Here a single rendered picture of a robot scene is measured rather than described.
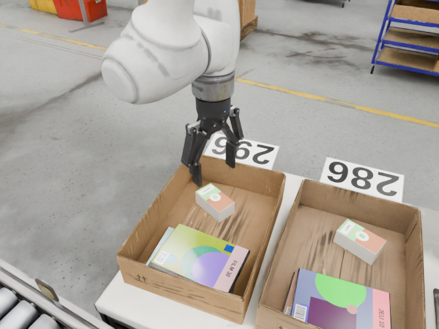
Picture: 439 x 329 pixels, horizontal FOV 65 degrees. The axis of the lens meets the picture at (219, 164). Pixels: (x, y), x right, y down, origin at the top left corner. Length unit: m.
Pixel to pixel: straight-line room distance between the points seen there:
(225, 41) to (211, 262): 0.46
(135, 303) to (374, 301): 0.50
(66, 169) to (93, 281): 0.92
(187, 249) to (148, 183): 1.41
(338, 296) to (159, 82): 0.56
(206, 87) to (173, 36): 0.20
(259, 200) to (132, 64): 0.59
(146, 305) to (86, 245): 1.17
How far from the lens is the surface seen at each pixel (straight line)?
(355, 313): 0.79
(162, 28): 0.51
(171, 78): 0.52
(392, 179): 0.97
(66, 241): 2.00
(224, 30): 0.63
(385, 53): 3.98
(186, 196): 0.98
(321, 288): 0.80
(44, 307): 0.87
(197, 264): 0.78
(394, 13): 3.66
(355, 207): 0.95
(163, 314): 0.79
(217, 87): 0.68
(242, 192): 0.98
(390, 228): 0.99
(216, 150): 0.98
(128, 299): 0.82
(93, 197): 2.18
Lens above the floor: 1.44
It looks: 39 degrees down
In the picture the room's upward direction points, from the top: straight up
